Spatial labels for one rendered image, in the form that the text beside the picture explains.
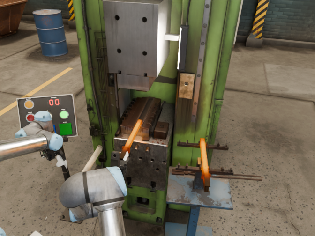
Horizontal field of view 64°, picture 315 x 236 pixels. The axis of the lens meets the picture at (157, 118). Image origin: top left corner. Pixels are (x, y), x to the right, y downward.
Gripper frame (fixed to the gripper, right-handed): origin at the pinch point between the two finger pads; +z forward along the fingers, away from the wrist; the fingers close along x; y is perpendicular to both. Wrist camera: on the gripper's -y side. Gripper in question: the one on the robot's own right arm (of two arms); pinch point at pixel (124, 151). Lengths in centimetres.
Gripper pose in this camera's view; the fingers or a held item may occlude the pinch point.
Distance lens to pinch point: 148.1
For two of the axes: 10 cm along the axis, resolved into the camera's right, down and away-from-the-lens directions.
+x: 9.8, 1.3, -1.6
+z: 2.1, -5.2, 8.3
